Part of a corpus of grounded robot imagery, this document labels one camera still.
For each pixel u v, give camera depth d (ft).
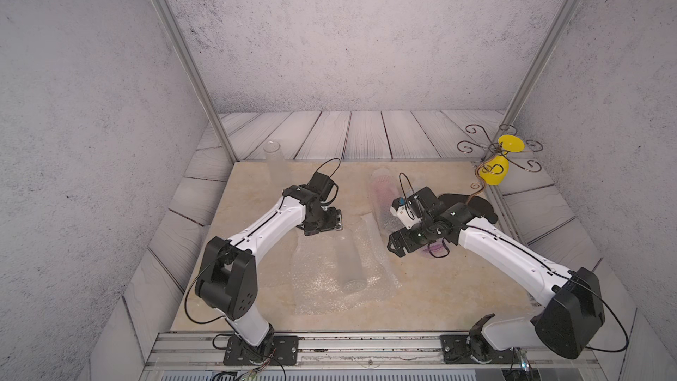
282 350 2.38
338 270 2.84
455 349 2.38
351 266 2.87
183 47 2.78
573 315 1.31
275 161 3.48
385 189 3.35
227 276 1.49
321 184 2.27
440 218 1.88
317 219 2.35
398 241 2.33
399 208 2.40
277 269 2.90
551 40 2.73
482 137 2.83
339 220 2.58
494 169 2.82
